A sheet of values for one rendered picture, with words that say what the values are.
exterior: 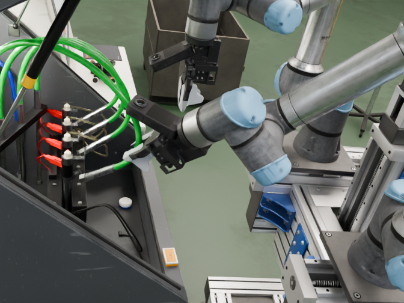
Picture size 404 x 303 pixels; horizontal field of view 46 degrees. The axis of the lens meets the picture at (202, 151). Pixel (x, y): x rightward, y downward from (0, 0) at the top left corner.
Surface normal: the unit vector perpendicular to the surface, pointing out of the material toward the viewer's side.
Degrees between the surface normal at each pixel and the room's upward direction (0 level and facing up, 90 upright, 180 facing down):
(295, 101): 61
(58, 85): 90
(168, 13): 90
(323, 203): 0
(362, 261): 73
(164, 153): 103
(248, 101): 45
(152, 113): 18
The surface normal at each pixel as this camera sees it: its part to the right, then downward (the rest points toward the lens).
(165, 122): 0.32, -0.63
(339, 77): -0.57, -0.17
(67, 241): 0.23, 0.56
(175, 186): 0.17, -0.83
